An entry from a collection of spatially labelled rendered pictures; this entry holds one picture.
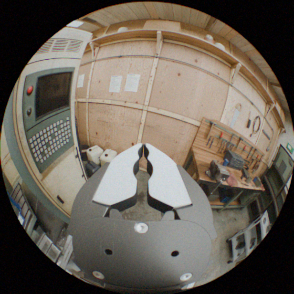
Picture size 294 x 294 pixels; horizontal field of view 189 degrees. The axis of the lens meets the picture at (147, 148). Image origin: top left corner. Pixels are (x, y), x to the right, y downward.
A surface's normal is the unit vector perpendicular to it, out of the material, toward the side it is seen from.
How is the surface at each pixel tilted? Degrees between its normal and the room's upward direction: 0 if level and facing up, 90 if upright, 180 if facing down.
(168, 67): 90
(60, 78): 90
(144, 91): 90
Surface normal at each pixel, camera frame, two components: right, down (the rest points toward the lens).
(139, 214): 0.19, -0.83
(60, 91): 0.96, 0.28
